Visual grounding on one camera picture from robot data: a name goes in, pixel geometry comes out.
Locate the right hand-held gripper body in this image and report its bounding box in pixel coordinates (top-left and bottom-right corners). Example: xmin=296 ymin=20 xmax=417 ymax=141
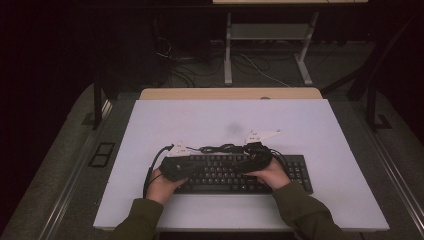
xmin=233 ymin=129 xmax=281 ymax=175

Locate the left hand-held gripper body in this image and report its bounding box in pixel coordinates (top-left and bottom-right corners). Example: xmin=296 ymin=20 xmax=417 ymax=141
xmin=159 ymin=141 xmax=193 ymax=183

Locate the black keyboard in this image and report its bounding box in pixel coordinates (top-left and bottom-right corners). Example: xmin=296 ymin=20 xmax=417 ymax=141
xmin=173 ymin=153 xmax=314 ymax=195

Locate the person's right hand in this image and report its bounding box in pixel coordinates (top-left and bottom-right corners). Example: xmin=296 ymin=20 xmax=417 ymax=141
xmin=244 ymin=158 xmax=292 ymax=191

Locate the person's left hand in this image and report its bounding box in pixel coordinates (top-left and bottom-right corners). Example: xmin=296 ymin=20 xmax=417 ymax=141
xmin=145 ymin=168 xmax=188 ymax=205

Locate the light wooden table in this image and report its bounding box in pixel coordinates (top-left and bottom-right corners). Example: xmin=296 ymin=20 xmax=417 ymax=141
xmin=139 ymin=87 xmax=324 ymax=101

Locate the thin black metal stand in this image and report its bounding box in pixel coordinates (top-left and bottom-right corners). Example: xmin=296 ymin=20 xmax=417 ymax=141
xmin=92 ymin=75 xmax=105 ymax=131

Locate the large black metal stand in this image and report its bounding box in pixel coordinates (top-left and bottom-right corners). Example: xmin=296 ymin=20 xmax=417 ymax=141
xmin=320 ymin=13 xmax=418 ymax=133

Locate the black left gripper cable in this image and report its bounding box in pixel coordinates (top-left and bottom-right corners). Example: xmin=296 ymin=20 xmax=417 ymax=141
xmin=142 ymin=143 xmax=175 ymax=199

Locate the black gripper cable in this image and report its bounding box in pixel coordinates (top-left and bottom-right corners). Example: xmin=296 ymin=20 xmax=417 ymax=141
xmin=142 ymin=143 xmax=175 ymax=199
xmin=269 ymin=148 xmax=290 ymax=168

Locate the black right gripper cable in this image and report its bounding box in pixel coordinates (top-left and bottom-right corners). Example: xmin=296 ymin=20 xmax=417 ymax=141
xmin=269 ymin=148 xmax=290 ymax=168

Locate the black keyboard cable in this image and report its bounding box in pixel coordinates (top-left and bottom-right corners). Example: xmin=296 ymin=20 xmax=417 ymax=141
xmin=185 ymin=142 xmax=248 ymax=155

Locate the white floor cable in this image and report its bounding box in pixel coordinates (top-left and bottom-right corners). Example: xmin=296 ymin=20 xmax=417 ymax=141
xmin=239 ymin=53 xmax=292 ymax=89

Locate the tangle of black floor cables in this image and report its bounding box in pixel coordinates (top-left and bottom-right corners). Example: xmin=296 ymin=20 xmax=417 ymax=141
xmin=155 ymin=35 xmax=225 ymax=88

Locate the metal floor rail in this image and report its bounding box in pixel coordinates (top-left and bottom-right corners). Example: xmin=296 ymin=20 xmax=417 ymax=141
xmin=352 ymin=99 xmax=424 ymax=228
xmin=39 ymin=99 xmax=114 ymax=240

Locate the white metal frame desk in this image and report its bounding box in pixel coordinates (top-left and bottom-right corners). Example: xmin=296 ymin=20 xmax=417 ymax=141
xmin=212 ymin=0 xmax=369 ymax=87

